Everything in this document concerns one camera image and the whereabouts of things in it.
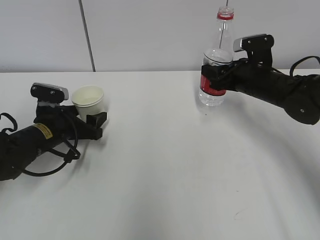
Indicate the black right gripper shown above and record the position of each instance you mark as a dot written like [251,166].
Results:
[251,75]

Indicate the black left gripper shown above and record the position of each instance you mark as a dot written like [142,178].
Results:
[58,122]

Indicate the white paper cup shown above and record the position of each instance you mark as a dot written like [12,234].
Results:
[89,101]

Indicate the clear plastic water bottle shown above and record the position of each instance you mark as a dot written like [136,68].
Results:
[220,53]

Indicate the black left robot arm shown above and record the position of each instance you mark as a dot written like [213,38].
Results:
[18,149]

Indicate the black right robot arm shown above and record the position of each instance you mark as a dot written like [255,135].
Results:
[297,95]

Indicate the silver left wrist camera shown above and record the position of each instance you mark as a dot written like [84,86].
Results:
[48,93]

